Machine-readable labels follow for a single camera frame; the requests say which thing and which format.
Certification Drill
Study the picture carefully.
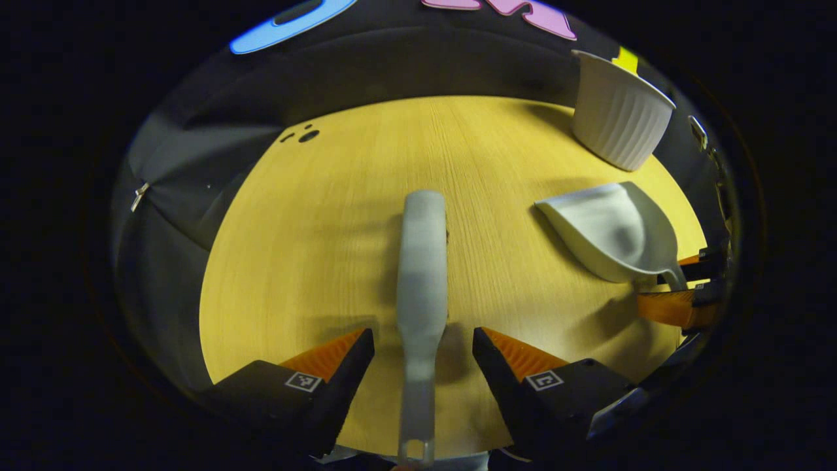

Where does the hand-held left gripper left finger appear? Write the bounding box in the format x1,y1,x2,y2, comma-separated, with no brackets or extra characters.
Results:
196,328,375,459

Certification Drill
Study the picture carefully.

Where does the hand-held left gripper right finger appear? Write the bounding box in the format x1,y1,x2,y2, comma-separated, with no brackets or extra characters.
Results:
472,326,648,462

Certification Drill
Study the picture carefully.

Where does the white dustpan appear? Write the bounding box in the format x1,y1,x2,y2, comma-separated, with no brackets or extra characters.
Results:
534,181,689,292

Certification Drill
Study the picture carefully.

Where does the small white broom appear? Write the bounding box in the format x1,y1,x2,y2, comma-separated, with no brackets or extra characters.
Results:
396,190,449,468

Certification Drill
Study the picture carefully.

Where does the white ribbed garbage bin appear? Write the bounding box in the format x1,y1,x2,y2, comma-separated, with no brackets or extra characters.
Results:
572,50,676,172

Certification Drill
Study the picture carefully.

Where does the wooden desktop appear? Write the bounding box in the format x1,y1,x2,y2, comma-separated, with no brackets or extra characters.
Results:
199,96,709,459

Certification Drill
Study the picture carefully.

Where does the black backdrop cloth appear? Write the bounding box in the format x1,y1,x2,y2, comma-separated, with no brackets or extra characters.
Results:
111,0,730,406

